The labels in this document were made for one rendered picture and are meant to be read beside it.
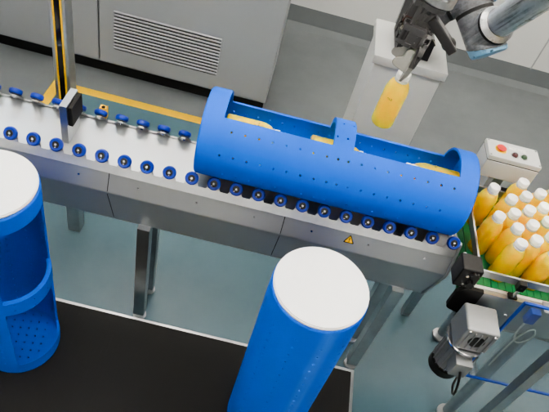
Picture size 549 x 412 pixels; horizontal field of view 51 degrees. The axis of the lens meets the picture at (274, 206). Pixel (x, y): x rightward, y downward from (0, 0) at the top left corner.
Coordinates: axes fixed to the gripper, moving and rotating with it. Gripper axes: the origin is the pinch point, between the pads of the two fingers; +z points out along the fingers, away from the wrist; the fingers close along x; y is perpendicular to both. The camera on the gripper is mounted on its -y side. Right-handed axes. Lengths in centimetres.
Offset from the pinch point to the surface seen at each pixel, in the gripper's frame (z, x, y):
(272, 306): 58, 42, 12
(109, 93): 153, -158, 113
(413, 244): 55, 0, -32
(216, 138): 40, 3, 42
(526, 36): 67, -297, -154
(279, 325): 61, 46, 8
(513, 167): 33, -34, -63
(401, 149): 35.8, -23.1, -19.0
